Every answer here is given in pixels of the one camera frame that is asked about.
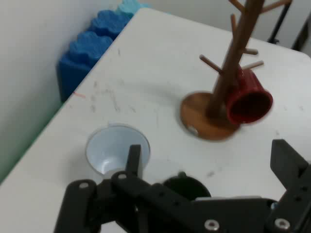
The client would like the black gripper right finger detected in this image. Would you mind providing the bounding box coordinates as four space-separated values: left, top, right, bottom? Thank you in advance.
264 139 311 233

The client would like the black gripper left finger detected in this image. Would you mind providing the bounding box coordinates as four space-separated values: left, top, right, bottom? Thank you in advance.
53 145 219 233

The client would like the red speckled ceramic mug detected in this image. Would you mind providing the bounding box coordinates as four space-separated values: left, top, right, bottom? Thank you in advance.
225 65 274 125

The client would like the white plastic cup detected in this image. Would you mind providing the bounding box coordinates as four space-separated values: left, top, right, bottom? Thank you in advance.
85 123 151 179

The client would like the wooden mug tree stand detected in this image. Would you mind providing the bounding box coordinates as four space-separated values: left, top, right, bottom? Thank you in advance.
180 0 292 141

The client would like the dark green ceramic mug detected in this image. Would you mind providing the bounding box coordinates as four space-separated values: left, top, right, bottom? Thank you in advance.
162 171 212 201

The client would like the dark metal leg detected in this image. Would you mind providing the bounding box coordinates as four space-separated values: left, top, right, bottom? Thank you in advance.
291 20 311 51

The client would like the black metal stand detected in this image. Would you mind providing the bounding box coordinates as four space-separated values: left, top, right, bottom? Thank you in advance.
267 0 292 45

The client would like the dark blue foam block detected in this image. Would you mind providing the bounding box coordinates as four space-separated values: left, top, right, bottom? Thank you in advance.
57 31 115 102
87 9 131 41

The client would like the light blue foam block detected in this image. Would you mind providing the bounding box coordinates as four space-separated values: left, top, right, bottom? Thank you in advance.
115 0 152 19

